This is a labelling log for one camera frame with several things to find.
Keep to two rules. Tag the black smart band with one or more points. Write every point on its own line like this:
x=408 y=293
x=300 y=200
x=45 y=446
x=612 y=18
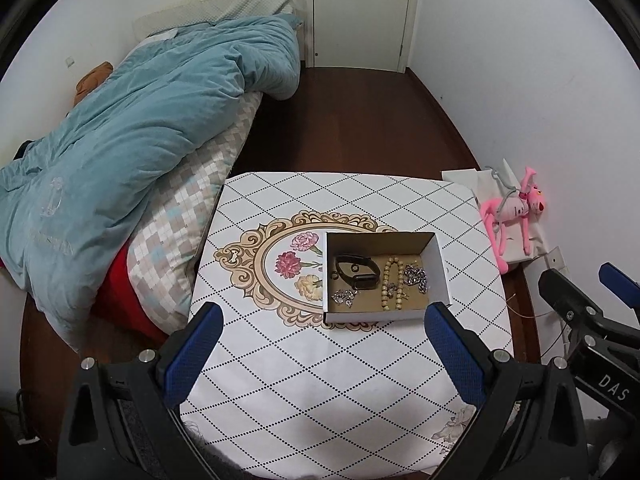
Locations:
x=367 y=280

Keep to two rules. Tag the white door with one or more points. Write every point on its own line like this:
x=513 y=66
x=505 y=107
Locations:
x=365 y=10

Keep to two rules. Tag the pink plush toy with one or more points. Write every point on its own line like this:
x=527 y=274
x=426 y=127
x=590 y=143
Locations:
x=515 y=207

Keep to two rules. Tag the cardboard box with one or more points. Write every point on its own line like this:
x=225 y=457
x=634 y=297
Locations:
x=350 y=317

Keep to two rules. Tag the cream pillow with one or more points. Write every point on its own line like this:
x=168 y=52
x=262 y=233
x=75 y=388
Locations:
x=225 y=5

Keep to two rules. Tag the grey clothes hanger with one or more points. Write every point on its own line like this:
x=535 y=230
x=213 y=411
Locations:
x=495 y=175

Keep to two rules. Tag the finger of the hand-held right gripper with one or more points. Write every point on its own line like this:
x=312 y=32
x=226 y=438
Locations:
x=575 y=305
x=622 y=285

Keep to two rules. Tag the checkered bed sheet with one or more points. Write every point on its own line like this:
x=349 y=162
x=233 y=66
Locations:
x=190 y=195

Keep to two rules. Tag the white paper bag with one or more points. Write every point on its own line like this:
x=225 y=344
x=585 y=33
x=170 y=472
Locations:
x=470 y=180

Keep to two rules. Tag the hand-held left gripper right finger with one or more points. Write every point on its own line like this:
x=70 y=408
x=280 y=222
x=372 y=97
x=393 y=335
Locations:
x=455 y=355

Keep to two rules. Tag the diamond pattern floral tablecloth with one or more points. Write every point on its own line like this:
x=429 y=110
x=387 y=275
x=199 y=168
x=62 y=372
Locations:
x=300 y=360

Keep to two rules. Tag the teal blue duvet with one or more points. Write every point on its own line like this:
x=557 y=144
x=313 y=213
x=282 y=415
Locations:
x=125 y=125

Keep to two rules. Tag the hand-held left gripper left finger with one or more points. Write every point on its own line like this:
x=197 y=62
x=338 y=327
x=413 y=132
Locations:
x=192 y=355

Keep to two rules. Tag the red cloth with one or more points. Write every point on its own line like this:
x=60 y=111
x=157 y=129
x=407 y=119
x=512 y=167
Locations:
x=115 y=295

